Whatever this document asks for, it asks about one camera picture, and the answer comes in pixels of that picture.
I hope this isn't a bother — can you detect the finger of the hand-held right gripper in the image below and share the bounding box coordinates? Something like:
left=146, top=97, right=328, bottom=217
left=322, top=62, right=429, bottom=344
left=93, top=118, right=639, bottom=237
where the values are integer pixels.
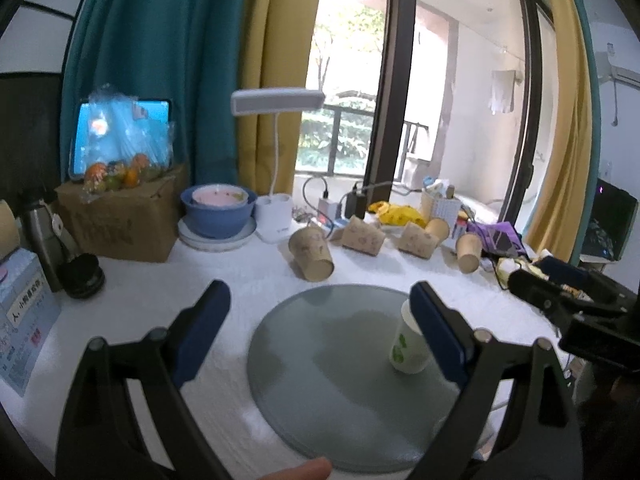
left=507, top=269, right=623, bottom=318
left=537, top=256, right=628, bottom=308

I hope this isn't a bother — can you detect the tablet with blue screen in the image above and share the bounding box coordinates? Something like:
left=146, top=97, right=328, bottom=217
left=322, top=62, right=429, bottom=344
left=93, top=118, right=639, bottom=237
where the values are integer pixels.
left=69, top=100, right=173, bottom=182

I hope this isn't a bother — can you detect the cardboard box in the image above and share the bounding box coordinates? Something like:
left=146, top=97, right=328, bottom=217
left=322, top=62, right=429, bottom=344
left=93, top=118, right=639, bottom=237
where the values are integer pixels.
left=54, top=164, right=188, bottom=263

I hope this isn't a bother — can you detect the steel thermos flask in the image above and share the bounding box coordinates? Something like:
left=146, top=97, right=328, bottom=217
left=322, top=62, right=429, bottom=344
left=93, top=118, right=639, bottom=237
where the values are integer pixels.
left=22, top=200, right=77, bottom=293

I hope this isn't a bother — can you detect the person's left hand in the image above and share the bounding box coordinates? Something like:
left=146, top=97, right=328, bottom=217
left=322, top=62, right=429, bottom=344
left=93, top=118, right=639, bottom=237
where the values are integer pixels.
left=277, top=457, right=333, bottom=480

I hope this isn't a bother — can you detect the white plate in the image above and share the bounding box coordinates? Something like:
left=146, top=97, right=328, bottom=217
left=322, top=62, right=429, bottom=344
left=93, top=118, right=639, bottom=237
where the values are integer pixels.
left=177, top=216, right=257, bottom=252

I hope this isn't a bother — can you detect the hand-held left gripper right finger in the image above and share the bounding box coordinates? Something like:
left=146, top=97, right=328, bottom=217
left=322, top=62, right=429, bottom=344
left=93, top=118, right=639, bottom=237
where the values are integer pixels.
left=409, top=281, right=584, bottom=480

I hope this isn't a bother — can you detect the black round lid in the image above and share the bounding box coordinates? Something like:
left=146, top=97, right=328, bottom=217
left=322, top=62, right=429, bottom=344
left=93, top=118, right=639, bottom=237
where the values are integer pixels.
left=60, top=253, right=106, bottom=299

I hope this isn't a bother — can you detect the light blue carton box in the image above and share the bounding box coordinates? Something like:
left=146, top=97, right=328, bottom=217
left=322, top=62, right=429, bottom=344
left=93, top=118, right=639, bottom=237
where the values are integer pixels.
left=0, top=250, right=62, bottom=398

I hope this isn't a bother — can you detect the black monitor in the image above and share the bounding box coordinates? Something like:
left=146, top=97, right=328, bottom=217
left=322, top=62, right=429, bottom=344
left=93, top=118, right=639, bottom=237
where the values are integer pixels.
left=580, top=178, right=640, bottom=263

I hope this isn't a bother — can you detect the white desk lamp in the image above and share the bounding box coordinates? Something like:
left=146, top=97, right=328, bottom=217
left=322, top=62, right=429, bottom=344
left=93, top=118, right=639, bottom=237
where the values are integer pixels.
left=231, top=87, right=326, bottom=244

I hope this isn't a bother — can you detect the wide teal curtain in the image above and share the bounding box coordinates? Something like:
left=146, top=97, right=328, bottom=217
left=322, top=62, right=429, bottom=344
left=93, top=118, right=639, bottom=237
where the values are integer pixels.
left=60, top=0, right=251, bottom=201

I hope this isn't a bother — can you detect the clear bag of fruit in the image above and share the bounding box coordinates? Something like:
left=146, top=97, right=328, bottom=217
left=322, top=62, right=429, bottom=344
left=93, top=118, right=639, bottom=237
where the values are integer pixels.
left=80, top=85, right=177, bottom=204

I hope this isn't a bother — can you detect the blue bowl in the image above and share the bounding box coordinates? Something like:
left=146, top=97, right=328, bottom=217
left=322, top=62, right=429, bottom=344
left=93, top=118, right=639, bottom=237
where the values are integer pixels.
left=180, top=185, right=257, bottom=239

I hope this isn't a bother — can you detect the white pen holder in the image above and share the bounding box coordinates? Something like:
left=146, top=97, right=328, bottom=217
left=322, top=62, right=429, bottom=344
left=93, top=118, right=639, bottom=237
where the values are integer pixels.
left=420, top=177, right=463, bottom=239

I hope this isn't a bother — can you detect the narrow teal curtain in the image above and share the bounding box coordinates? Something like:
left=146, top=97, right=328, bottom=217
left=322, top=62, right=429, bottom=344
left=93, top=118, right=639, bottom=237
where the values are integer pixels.
left=565, top=0, right=602, bottom=261

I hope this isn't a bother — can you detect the brown paper cup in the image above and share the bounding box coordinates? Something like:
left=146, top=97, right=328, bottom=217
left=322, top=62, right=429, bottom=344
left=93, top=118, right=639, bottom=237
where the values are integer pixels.
left=397, top=221, right=441, bottom=260
left=455, top=232, right=483, bottom=275
left=288, top=225, right=335, bottom=282
left=341, top=215, right=387, bottom=258
left=425, top=217, right=451, bottom=248

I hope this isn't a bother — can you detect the white power strip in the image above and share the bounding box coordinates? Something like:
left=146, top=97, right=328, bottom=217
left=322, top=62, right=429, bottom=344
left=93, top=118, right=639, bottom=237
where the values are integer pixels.
left=310, top=215, right=352, bottom=237

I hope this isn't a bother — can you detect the yellow curtain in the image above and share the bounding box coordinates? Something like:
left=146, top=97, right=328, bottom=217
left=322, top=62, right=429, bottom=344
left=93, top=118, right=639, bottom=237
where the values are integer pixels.
left=237, top=0, right=328, bottom=201
left=525, top=0, right=595, bottom=252

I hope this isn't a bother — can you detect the white paper cup green print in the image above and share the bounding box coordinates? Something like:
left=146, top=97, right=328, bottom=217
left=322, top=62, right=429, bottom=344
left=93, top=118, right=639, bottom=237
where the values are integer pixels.
left=389, top=299, right=430, bottom=375

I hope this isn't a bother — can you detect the purple packet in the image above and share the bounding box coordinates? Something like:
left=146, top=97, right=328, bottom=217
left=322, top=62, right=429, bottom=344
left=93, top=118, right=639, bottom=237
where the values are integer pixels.
left=467, top=220, right=527, bottom=261

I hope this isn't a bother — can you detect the round grey glass turntable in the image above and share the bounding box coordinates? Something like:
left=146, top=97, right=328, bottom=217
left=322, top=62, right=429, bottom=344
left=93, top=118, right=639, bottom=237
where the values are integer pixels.
left=246, top=284, right=496, bottom=473

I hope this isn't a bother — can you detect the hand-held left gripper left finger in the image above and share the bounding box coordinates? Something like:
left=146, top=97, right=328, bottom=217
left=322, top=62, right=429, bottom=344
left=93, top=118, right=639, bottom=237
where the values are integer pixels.
left=55, top=280, right=233, bottom=480

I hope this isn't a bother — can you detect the white air conditioner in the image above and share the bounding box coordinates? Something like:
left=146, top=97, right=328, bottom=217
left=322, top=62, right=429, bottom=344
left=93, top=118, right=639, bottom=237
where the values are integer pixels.
left=597, top=55, right=640, bottom=92

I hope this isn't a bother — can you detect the white hanging cloth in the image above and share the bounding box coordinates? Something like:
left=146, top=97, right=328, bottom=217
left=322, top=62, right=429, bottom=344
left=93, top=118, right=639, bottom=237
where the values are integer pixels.
left=489, top=70, right=516, bottom=115

